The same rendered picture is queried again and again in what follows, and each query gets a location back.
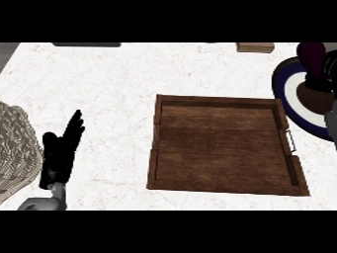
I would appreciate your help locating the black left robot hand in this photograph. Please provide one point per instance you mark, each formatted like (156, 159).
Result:
(58, 154)

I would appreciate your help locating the dark purple eggplant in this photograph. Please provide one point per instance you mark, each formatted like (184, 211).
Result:
(312, 59)

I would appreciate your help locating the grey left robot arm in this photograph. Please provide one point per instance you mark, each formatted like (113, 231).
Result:
(49, 201)

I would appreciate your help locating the blue-rimmed white plate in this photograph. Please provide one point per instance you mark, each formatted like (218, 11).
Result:
(292, 89)

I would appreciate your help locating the brown wooden tray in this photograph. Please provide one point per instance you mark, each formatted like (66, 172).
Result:
(224, 145)

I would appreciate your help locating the pale wicker basket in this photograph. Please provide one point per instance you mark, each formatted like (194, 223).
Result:
(5, 151)

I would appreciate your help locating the small light wooden block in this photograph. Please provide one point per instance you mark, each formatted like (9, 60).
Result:
(255, 47)

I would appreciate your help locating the dark grey flat object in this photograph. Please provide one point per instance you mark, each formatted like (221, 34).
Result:
(86, 44)

